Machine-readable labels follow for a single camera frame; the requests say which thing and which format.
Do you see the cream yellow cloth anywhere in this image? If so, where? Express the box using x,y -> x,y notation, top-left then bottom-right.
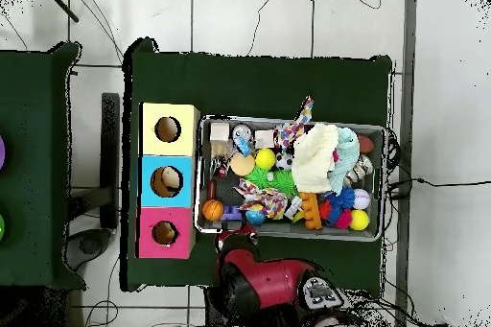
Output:
291,122 -> 340,195

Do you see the mint green cloth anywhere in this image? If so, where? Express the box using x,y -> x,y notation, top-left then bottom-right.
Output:
327,127 -> 361,196

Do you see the metal mesh bin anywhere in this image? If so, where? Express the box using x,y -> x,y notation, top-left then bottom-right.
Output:
193,113 -> 386,243

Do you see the small orange basketball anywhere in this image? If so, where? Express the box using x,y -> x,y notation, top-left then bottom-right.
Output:
201,199 -> 224,222

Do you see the green spiky ball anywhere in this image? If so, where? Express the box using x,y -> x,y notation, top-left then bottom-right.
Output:
245,168 -> 298,198

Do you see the yellow smiley ball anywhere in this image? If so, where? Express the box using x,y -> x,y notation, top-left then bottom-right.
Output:
254,148 -> 276,171

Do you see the plain wooden cube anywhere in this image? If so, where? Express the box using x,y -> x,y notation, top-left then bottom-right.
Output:
254,129 -> 275,149
209,122 -> 230,142

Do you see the white baseball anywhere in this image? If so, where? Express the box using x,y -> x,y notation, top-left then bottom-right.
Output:
352,188 -> 372,210

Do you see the dark green table cloth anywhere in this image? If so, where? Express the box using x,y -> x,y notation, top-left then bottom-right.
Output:
120,37 -> 394,292

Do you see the grey floor stand base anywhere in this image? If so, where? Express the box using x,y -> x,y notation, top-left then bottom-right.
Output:
62,227 -> 113,271

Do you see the black upright panel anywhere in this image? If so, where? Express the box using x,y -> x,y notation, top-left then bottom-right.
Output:
100,92 -> 121,228

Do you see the green cloth side table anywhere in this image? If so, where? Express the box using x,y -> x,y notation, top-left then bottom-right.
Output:
0,41 -> 87,290

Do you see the dark slanted rod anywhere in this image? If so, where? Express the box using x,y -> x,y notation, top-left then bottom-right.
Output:
38,0 -> 81,25

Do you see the black floor power cable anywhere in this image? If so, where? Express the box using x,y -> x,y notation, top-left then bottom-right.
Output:
386,176 -> 491,190

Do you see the thin black floor cable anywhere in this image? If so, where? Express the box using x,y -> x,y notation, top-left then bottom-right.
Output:
246,0 -> 280,57

